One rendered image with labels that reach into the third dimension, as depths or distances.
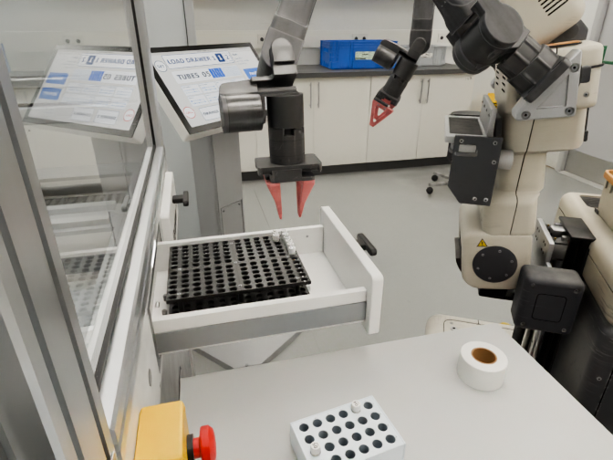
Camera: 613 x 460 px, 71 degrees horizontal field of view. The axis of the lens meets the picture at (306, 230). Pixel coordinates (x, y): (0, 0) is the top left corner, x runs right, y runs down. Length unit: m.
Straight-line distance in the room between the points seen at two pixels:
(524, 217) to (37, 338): 1.03
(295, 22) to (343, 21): 3.79
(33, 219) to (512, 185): 1.03
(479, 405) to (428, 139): 3.68
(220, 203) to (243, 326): 1.08
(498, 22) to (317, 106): 3.01
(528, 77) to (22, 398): 0.85
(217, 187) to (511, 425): 1.27
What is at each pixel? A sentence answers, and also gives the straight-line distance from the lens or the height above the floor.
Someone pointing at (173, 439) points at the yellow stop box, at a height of 0.91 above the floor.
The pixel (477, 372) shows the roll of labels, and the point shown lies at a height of 0.79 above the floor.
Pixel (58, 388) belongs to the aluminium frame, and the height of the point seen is 1.09.
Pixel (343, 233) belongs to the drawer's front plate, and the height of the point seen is 0.93.
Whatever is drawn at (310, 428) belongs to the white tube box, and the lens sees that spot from 0.62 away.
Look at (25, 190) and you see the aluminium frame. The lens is 0.27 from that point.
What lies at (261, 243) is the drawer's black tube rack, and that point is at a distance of 0.81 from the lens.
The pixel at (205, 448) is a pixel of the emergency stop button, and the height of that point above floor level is 0.89.
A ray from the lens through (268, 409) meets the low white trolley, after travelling 0.69.
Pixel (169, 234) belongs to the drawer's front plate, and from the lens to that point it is 0.91.
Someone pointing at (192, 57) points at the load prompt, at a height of 1.16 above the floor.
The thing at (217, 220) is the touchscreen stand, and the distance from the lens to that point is 1.72.
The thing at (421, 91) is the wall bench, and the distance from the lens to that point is 4.10.
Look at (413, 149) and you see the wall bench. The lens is 4.23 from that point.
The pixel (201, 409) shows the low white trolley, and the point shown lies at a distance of 0.70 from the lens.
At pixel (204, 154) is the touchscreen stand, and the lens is 1.65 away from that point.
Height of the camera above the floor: 1.27
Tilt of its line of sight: 26 degrees down
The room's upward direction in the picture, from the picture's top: straight up
